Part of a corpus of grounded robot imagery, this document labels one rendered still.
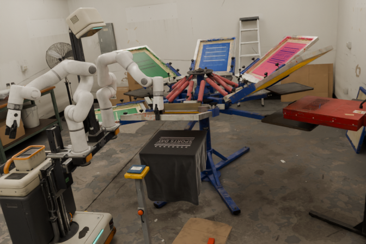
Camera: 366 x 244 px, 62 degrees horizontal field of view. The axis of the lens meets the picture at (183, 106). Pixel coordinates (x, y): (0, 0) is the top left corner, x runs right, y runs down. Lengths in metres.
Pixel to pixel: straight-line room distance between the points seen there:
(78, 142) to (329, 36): 5.54
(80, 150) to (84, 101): 0.34
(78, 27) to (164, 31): 5.02
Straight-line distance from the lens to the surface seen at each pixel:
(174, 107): 2.70
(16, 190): 2.54
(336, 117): 2.52
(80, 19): 2.03
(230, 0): 6.63
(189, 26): 6.79
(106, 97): 2.37
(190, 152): 2.29
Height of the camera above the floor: 1.93
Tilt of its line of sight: 17 degrees down
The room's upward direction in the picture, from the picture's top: 6 degrees counter-clockwise
